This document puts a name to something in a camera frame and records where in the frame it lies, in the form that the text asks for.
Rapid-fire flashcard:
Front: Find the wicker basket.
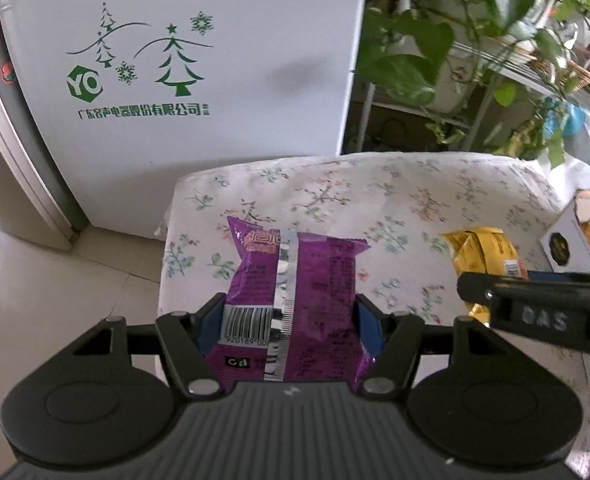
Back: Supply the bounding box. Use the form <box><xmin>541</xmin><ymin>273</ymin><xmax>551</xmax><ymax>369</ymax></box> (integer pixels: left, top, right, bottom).
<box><xmin>534</xmin><ymin>44</ymin><xmax>590</xmax><ymax>92</ymax></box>

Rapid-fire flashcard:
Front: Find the white cardboard box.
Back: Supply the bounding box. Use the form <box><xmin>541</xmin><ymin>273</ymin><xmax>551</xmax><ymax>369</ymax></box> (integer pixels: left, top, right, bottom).
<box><xmin>540</xmin><ymin>189</ymin><xmax>590</xmax><ymax>273</ymax></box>

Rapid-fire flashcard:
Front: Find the white metal rack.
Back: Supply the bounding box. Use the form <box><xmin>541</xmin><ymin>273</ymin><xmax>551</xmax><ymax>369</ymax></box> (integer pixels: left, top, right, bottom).
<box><xmin>355</xmin><ymin>35</ymin><xmax>590</xmax><ymax>156</ymax></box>

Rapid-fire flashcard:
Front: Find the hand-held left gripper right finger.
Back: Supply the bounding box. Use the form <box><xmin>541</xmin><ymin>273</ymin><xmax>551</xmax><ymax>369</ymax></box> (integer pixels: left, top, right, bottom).
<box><xmin>353</xmin><ymin>294</ymin><xmax>496</xmax><ymax>395</ymax></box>

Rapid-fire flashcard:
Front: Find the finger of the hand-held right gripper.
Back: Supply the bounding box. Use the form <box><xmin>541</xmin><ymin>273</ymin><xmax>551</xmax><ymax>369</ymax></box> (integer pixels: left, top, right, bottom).
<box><xmin>489</xmin><ymin>285</ymin><xmax>590</xmax><ymax>356</ymax></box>
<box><xmin>457</xmin><ymin>271</ymin><xmax>590</xmax><ymax>306</ymax></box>

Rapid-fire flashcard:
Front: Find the white refrigerator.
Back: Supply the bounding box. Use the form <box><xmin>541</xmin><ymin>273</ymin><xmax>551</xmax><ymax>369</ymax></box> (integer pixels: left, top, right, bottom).
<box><xmin>0</xmin><ymin>0</ymin><xmax>370</xmax><ymax>251</ymax></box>

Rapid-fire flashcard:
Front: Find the green pothos plant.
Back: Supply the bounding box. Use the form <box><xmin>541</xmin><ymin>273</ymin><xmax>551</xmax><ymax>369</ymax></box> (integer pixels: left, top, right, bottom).
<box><xmin>357</xmin><ymin>0</ymin><xmax>590</xmax><ymax>168</ymax></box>

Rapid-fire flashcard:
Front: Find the floral cloth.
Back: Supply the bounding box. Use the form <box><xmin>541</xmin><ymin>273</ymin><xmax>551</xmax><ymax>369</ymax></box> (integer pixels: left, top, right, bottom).
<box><xmin>157</xmin><ymin>152</ymin><xmax>576</xmax><ymax>356</ymax></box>

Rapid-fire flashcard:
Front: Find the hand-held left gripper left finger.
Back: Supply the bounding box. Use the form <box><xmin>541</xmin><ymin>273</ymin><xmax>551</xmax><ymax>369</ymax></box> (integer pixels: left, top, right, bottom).
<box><xmin>70</xmin><ymin>292</ymin><xmax>227</xmax><ymax>397</ymax></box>

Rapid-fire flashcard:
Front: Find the yellow snack packet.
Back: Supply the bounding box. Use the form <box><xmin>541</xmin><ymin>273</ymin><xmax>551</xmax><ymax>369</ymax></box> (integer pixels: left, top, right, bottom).
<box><xmin>441</xmin><ymin>228</ymin><xmax>530</xmax><ymax>326</ymax></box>

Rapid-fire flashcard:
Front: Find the blue pot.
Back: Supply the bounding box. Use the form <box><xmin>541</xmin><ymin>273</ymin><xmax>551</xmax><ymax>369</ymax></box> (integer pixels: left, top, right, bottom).
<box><xmin>544</xmin><ymin>102</ymin><xmax>586</xmax><ymax>137</ymax></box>

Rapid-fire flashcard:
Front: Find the purple snack packet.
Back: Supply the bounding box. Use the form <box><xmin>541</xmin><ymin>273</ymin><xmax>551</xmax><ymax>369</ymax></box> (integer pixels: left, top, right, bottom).
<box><xmin>226</xmin><ymin>216</ymin><xmax>376</xmax><ymax>382</ymax></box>

